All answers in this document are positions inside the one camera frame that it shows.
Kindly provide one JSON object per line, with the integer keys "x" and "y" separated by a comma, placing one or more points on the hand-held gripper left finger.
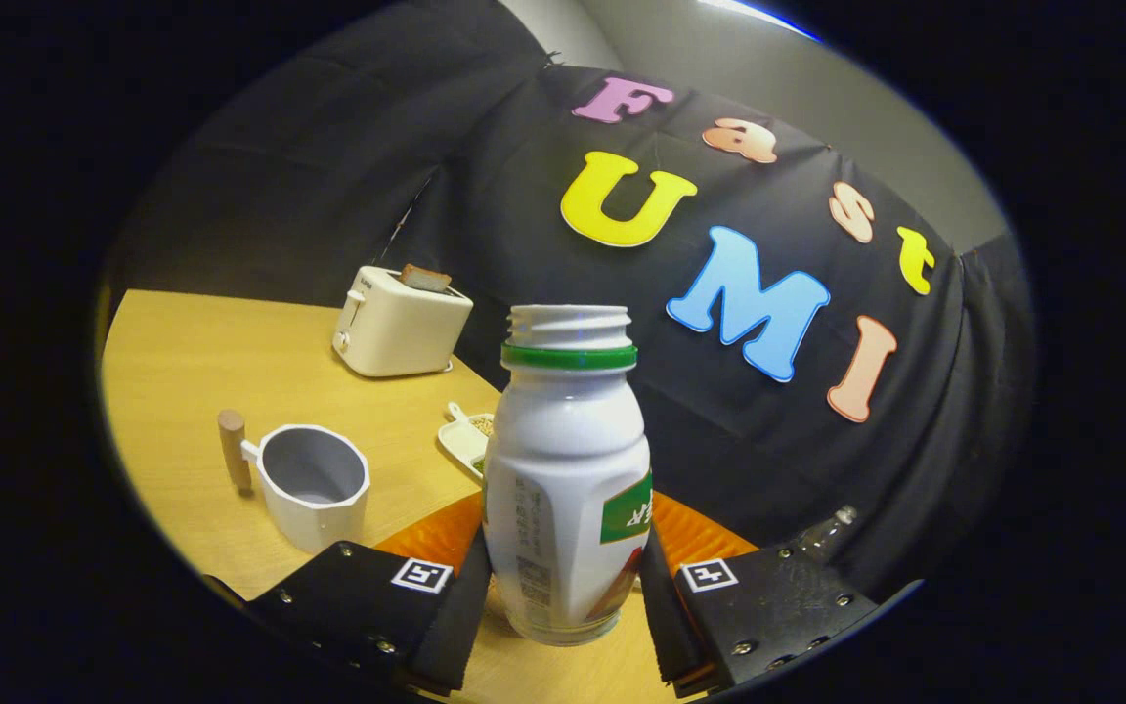
{"x": 368, "y": 606}

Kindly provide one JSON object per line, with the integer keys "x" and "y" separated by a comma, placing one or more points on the cream toaster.
{"x": 397, "y": 328}

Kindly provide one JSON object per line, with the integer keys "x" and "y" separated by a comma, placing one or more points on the wooden table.
{"x": 192, "y": 352}

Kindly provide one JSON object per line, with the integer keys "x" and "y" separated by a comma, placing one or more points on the clear plastic water bottle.
{"x": 829, "y": 530}

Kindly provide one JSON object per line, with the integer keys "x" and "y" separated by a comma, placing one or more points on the black backdrop cloth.
{"x": 328, "y": 176}

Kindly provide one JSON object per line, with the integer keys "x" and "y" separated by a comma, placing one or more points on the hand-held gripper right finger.
{"x": 768, "y": 606}

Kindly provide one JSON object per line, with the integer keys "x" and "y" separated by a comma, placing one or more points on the toasted bread slice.
{"x": 424, "y": 279}

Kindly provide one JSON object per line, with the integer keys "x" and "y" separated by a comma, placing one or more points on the small white dish of beans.
{"x": 463, "y": 440}

